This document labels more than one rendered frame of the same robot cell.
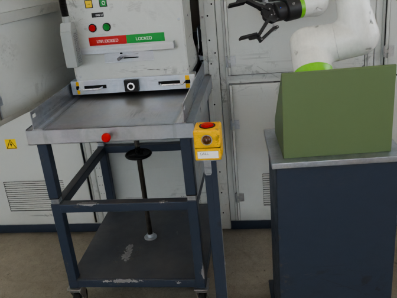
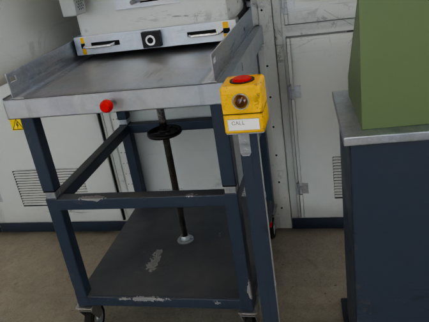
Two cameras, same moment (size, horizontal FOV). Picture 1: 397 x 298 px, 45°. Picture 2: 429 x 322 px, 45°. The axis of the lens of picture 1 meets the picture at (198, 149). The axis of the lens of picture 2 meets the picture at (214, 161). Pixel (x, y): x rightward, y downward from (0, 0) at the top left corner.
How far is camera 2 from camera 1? 45 cm
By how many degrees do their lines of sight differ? 6
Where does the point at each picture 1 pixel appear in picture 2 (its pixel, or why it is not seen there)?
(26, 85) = (16, 43)
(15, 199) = (27, 191)
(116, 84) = (131, 39)
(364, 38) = not seen: outside the picture
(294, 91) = (378, 23)
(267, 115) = (338, 77)
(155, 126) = (174, 89)
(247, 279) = (311, 296)
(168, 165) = (209, 147)
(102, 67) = (113, 15)
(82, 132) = (76, 99)
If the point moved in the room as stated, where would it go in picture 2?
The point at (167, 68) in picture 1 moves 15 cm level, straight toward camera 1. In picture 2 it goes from (198, 13) to (196, 21)
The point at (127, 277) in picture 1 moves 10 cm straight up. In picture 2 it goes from (150, 294) to (145, 268)
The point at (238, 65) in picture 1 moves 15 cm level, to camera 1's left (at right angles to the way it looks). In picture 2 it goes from (299, 9) to (255, 16)
